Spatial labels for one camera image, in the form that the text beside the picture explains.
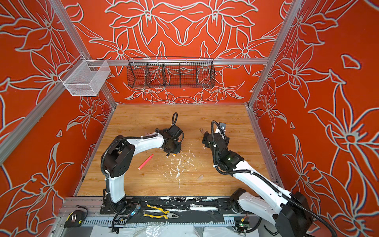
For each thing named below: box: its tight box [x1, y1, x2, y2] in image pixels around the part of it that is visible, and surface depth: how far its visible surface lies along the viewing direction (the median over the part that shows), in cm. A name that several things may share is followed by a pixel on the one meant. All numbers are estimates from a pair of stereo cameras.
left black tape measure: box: [63, 204, 88, 229], surface depth 70 cm
